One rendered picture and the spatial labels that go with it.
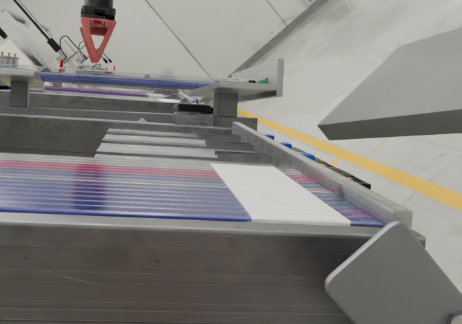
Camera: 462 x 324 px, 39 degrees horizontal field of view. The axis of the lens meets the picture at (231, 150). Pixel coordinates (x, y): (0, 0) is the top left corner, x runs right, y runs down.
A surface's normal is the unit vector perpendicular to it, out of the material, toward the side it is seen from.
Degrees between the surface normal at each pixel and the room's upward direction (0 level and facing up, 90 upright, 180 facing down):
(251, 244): 90
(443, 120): 90
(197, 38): 90
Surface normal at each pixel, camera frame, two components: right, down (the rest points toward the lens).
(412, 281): 0.14, 0.12
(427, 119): -0.72, 0.66
